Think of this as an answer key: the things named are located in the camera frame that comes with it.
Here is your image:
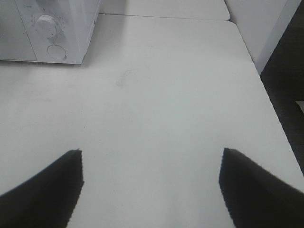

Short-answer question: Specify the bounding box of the white microwave oven body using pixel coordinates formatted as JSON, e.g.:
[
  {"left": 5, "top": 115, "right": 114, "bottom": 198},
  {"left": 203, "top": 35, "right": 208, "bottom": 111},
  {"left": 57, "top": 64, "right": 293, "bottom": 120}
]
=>
[{"left": 16, "top": 0, "right": 101, "bottom": 65}]

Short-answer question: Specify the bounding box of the white microwave door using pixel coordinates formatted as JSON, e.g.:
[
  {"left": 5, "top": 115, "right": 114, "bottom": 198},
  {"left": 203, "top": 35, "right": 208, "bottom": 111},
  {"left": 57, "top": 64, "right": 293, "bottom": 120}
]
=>
[{"left": 0, "top": 0, "right": 37, "bottom": 62}]

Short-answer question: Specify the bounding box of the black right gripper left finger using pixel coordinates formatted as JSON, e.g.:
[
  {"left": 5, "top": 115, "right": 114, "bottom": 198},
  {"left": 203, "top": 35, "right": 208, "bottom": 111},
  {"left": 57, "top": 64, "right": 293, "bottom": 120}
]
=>
[{"left": 0, "top": 150, "right": 84, "bottom": 228}]

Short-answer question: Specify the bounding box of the white round door button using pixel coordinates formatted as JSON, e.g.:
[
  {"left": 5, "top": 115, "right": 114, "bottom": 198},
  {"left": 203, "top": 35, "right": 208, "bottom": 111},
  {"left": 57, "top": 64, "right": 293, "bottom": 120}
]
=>
[{"left": 47, "top": 45, "right": 67, "bottom": 59}]

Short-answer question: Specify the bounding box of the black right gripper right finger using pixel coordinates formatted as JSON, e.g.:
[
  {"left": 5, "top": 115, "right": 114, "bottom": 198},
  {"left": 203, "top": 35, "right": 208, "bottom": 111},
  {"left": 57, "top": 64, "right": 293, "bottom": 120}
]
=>
[{"left": 218, "top": 148, "right": 304, "bottom": 228}]

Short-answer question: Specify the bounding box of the white microwave knob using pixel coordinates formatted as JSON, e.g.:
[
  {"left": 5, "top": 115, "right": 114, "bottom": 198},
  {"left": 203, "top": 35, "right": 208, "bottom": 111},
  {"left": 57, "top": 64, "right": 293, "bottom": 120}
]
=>
[{"left": 35, "top": 15, "right": 57, "bottom": 38}]

